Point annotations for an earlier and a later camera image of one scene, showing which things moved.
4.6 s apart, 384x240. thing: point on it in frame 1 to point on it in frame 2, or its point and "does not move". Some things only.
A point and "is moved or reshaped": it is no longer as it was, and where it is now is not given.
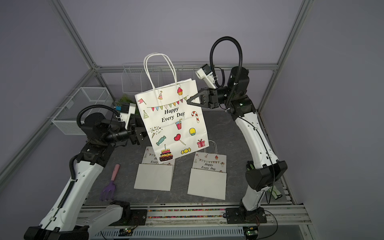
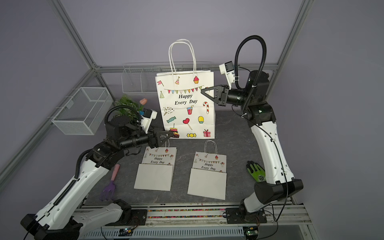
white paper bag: (175, 127) is moved or reshaped
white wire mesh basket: (66, 120) does not move
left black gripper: (137, 137) to (153, 142)
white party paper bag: (209, 174) does not move
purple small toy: (108, 192) does not move
